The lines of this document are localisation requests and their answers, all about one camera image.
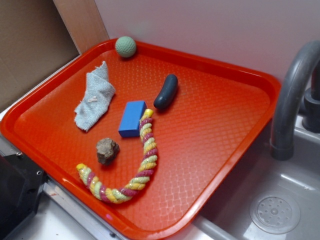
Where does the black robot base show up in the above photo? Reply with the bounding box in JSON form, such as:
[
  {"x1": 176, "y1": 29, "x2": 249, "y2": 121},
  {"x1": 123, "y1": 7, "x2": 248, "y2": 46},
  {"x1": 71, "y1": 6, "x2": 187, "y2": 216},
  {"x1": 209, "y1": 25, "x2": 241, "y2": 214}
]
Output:
[{"x1": 0, "y1": 154, "x2": 46, "y2": 240}]

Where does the light blue cloth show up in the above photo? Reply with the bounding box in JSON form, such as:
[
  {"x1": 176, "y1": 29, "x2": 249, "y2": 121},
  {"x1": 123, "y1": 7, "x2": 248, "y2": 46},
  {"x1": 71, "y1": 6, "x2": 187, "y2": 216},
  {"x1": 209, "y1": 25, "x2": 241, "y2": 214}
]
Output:
[{"x1": 74, "y1": 61, "x2": 116, "y2": 132}]

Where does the dark grey curved cylinder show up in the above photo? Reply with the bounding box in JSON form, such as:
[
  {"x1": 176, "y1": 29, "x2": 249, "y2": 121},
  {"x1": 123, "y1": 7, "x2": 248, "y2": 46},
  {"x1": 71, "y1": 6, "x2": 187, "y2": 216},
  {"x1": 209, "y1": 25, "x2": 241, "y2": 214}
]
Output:
[{"x1": 153, "y1": 74, "x2": 179, "y2": 110}]

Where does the red plastic tray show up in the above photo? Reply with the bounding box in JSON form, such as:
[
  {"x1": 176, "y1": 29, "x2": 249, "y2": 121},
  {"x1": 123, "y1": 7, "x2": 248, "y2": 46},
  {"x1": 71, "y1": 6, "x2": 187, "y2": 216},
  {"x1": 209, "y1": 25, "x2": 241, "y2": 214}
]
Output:
[{"x1": 0, "y1": 40, "x2": 280, "y2": 240}]

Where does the blue rectangular block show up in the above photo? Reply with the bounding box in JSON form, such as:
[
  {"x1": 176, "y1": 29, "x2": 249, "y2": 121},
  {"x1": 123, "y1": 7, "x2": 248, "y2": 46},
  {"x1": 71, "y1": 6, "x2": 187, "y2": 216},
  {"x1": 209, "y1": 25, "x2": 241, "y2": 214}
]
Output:
[{"x1": 118, "y1": 100, "x2": 147, "y2": 138}]

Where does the brown rock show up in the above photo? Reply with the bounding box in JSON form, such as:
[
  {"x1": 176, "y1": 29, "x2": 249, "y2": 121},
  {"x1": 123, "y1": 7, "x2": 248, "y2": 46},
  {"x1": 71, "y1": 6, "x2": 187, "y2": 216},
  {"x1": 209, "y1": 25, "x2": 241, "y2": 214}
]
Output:
[{"x1": 96, "y1": 138, "x2": 120, "y2": 166}]

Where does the green dimpled ball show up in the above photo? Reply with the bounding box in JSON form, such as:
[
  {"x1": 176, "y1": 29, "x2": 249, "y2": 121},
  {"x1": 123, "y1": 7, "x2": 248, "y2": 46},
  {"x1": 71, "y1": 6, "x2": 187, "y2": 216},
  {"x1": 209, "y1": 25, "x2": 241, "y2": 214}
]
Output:
[{"x1": 115, "y1": 36, "x2": 137, "y2": 58}]

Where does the grey faucet spout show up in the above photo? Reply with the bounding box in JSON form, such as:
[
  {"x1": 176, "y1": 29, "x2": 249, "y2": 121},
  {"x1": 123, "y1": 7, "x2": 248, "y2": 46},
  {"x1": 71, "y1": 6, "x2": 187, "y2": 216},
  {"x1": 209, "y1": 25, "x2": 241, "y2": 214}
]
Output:
[{"x1": 269, "y1": 40, "x2": 320, "y2": 161}]

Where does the light wooden board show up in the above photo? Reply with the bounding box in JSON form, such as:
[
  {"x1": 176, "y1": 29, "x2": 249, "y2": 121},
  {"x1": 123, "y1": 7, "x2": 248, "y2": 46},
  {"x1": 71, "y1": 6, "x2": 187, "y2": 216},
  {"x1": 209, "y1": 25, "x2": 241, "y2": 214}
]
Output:
[{"x1": 53, "y1": 0, "x2": 110, "y2": 54}]

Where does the grey sink basin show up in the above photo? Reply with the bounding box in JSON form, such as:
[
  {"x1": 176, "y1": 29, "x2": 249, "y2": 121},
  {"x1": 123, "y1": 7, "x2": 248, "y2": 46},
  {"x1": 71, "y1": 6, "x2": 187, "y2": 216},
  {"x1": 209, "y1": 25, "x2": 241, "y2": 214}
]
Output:
[{"x1": 193, "y1": 109, "x2": 320, "y2": 240}]

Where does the sink drain strainer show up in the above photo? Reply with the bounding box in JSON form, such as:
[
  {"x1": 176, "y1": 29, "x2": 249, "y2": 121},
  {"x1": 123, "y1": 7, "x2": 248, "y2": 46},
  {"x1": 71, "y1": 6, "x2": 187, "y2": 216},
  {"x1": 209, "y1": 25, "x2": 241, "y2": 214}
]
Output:
[{"x1": 249, "y1": 191, "x2": 301, "y2": 235}]

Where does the brown cardboard panel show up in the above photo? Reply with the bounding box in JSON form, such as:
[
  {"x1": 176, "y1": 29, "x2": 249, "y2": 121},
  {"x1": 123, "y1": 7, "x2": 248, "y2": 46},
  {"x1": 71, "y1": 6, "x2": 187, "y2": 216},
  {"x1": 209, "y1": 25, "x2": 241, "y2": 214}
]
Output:
[{"x1": 0, "y1": 0, "x2": 79, "y2": 111}]

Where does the multicolour twisted rope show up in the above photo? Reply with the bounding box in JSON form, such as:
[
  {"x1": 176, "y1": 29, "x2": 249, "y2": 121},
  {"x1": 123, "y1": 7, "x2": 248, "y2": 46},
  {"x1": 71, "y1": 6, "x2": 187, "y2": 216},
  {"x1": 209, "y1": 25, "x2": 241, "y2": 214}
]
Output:
[{"x1": 75, "y1": 108, "x2": 159, "y2": 205}]

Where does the dark grey faucet handle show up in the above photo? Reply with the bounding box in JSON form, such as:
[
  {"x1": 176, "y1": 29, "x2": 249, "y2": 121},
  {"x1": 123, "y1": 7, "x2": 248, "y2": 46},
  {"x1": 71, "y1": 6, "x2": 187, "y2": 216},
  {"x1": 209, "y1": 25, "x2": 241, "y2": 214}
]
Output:
[{"x1": 302, "y1": 63, "x2": 320, "y2": 134}]

